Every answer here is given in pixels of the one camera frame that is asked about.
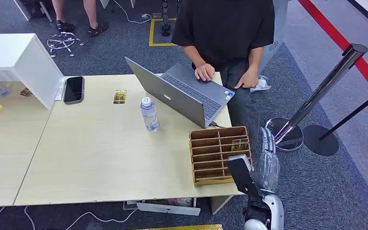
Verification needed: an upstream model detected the gold green card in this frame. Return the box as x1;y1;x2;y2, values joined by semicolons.
230;138;250;152
113;90;128;105

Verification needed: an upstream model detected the wooden card organizer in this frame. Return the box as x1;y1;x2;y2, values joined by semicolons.
188;126;254;187

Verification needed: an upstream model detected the person's right hand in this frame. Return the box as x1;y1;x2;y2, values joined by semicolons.
194;63;216;82

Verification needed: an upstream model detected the person's hand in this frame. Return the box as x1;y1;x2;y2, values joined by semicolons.
194;63;216;82
234;66;260;90

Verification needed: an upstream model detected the person's left hand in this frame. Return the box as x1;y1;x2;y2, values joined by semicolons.
234;66;260;90

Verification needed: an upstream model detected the seated person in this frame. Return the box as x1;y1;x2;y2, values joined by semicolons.
171;0;276;153

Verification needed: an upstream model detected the standing person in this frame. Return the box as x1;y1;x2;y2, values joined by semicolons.
51;0;110;37

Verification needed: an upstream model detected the grey laptop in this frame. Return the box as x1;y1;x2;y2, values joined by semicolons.
124;57;236;129

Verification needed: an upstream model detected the clear water bottle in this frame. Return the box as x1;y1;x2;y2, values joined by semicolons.
139;96;160;132

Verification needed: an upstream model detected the white crumpled bag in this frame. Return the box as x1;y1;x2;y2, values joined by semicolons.
250;75;272;93

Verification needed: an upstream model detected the white drawer under table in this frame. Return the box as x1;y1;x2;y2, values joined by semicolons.
123;197;201;217

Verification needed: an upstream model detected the yellow board edge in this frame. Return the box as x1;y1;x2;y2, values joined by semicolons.
133;224;224;230

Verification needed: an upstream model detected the black smartphone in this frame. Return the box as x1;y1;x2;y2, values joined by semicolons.
63;76;85;105

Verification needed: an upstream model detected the chrome star chair base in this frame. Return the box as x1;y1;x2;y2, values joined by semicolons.
46;32;85;58

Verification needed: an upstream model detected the red barrier belt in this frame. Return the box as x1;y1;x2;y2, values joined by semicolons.
298;0;368;107

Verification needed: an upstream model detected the white shelf box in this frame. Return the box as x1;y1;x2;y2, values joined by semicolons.
0;33;65;110

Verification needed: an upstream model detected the black bracket pale wrist camera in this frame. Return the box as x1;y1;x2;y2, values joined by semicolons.
227;154;258;198

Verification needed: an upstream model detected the white floor cable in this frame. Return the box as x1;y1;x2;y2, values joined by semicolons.
112;0;153;25

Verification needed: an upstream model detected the white cable under table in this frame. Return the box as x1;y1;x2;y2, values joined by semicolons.
0;206;139;230

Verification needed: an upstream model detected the black stanchion post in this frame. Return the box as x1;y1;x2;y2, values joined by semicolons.
302;93;368;157

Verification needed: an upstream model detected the chrome stanchion post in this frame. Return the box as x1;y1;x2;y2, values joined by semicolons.
265;43;368;152

